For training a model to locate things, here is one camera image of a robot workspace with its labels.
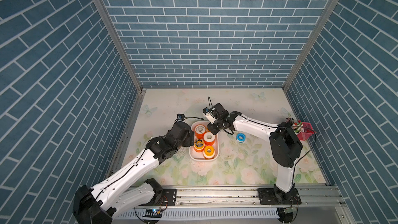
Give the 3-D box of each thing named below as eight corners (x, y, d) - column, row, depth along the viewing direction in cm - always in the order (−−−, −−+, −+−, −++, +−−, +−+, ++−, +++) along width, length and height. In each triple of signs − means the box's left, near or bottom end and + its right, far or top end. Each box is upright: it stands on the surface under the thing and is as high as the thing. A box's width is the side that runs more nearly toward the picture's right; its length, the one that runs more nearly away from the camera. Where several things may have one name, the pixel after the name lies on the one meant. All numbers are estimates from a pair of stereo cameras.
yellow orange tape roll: (203, 159, 87) (203, 157, 84) (203, 147, 91) (203, 145, 89) (214, 159, 87) (214, 157, 84) (214, 147, 91) (214, 145, 89)
